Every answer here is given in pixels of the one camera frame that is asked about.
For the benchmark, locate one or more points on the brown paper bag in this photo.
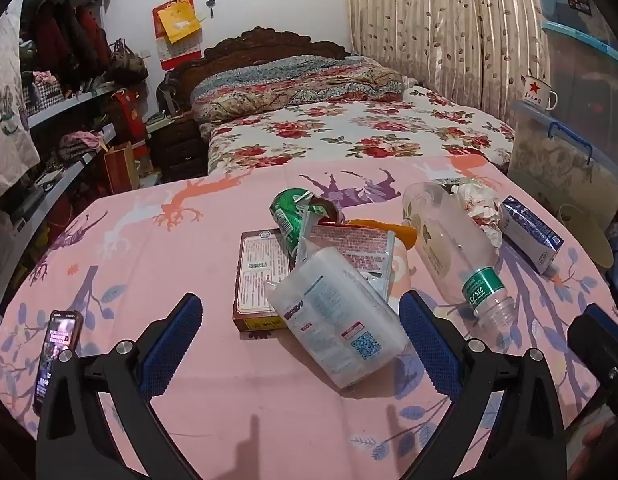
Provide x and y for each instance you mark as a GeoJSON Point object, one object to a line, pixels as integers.
{"type": "Point", "coordinates": [120, 170]}

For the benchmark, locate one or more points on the beige leaf curtain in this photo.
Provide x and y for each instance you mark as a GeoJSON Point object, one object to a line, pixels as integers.
{"type": "Point", "coordinates": [429, 20]}

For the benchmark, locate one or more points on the pink printed tablecloth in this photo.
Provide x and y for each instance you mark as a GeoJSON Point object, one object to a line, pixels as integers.
{"type": "Point", "coordinates": [214, 410]}

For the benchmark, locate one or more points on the brown cardboard box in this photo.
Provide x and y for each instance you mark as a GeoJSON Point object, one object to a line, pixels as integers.
{"type": "Point", "coordinates": [256, 280]}

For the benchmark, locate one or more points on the floral bed sheet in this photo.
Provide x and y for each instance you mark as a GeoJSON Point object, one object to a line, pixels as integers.
{"type": "Point", "coordinates": [349, 130]}

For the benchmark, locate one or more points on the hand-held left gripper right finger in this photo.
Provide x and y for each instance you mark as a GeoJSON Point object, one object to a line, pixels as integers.
{"type": "Point", "coordinates": [429, 345]}

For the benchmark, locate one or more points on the clear storage box blue lid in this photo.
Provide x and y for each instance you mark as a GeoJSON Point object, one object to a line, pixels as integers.
{"type": "Point", "coordinates": [589, 90]}
{"type": "Point", "coordinates": [549, 170]}

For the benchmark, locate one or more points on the red printed foil packet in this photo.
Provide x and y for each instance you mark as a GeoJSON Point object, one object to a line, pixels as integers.
{"type": "Point", "coordinates": [354, 252]}

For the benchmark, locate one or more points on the white printed cloth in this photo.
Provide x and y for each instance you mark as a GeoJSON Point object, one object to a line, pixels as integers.
{"type": "Point", "coordinates": [9, 135]}

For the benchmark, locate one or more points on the pink cloth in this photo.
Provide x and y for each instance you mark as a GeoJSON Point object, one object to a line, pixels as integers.
{"type": "Point", "coordinates": [81, 141]}

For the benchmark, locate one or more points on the blue white milk carton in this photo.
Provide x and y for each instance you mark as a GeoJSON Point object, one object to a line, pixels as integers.
{"type": "Point", "coordinates": [531, 232]}

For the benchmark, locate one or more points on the hanging wall ornament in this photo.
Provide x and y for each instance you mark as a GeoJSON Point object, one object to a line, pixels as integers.
{"type": "Point", "coordinates": [209, 7]}

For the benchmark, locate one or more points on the patchwork floral quilt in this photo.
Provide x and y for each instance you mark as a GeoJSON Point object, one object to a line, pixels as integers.
{"type": "Point", "coordinates": [289, 85]}

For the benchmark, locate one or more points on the yellow paper bag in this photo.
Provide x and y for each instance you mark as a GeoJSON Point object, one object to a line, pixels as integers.
{"type": "Point", "coordinates": [179, 22]}

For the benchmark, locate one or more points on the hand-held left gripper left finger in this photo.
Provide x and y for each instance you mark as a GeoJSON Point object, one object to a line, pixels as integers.
{"type": "Point", "coordinates": [169, 345]}

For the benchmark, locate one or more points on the black smartphone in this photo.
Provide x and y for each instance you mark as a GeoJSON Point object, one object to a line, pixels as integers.
{"type": "Point", "coordinates": [56, 355]}

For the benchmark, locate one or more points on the enamel mug red star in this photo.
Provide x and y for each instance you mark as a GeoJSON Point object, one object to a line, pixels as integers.
{"type": "Point", "coordinates": [536, 92]}

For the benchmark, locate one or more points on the houndstooth bag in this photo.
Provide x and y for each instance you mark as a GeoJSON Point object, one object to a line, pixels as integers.
{"type": "Point", "coordinates": [44, 96]}

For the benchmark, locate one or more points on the orange plastic wrapper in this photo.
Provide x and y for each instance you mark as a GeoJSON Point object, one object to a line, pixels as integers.
{"type": "Point", "coordinates": [389, 230]}

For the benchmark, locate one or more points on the brown handbag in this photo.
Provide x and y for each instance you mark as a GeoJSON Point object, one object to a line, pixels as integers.
{"type": "Point", "coordinates": [128, 62]}

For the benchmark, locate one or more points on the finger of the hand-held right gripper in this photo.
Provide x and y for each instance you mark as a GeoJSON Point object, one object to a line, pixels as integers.
{"type": "Point", "coordinates": [596, 345]}

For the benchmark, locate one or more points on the clear plastic bottle green label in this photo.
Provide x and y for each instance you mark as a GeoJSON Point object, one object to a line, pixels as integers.
{"type": "Point", "coordinates": [449, 245]}

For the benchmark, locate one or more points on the crushed green snack packet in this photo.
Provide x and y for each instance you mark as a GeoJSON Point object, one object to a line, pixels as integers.
{"type": "Point", "coordinates": [289, 215]}

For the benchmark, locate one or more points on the clear plastic wipes pack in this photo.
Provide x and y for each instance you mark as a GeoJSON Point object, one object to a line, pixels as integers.
{"type": "Point", "coordinates": [334, 310]}

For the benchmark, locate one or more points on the dark wooden nightstand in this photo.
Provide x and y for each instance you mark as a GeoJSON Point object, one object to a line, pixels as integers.
{"type": "Point", "coordinates": [176, 150]}

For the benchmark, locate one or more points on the red wall calendar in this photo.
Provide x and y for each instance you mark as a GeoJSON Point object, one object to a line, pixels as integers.
{"type": "Point", "coordinates": [168, 57]}

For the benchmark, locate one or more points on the printed paper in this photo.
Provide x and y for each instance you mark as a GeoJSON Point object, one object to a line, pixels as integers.
{"type": "Point", "coordinates": [481, 205]}

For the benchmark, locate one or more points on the beige waste bin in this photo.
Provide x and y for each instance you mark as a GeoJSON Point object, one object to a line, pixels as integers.
{"type": "Point", "coordinates": [584, 235]}

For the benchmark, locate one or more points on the grey metal shelf rack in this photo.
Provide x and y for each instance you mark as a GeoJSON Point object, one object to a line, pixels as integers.
{"type": "Point", "coordinates": [64, 106]}

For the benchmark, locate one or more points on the red gift bag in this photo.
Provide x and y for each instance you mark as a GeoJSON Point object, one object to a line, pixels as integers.
{"type": "Point", "coordinates": [128, 115]}

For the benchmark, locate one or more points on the carved wooden headboard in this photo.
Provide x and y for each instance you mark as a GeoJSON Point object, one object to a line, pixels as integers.
{"type": "Point", "coordinates": [269, 40]}

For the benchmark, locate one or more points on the pile of dark clothes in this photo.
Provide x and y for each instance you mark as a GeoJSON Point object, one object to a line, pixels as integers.
{"type": "Point", "coordinates": [64, 40]}

